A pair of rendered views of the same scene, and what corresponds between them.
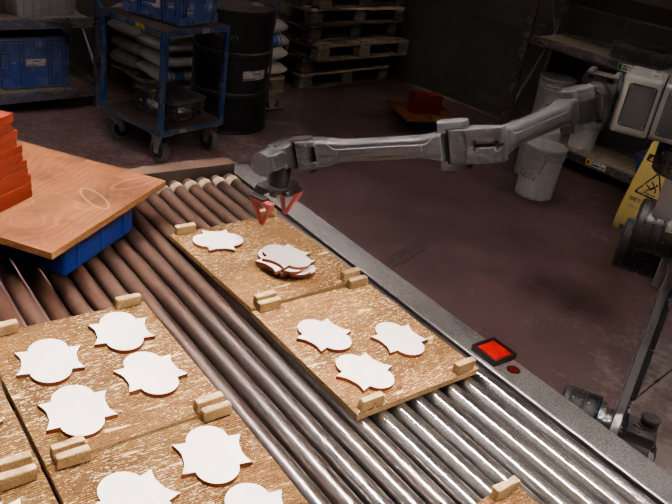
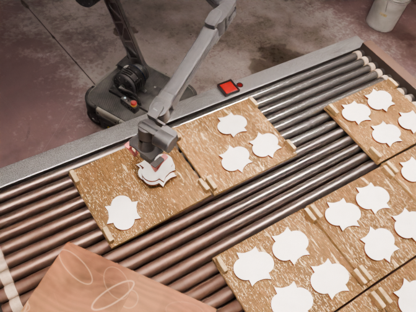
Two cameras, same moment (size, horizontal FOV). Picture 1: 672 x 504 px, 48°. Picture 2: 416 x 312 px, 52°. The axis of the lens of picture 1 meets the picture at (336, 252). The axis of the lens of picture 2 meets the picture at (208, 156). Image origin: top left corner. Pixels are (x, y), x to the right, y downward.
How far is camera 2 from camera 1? 189 cm
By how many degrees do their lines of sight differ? 68
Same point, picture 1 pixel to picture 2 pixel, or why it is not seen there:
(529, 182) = not seen: outside the picture
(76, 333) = (257, 293)
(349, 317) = (212, 144)
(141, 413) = (320, 247)
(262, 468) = (343, 194)
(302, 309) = (207, 167)
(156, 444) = (340, 239)
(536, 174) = not seen: outside the picture
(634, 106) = not seen: outside the picture
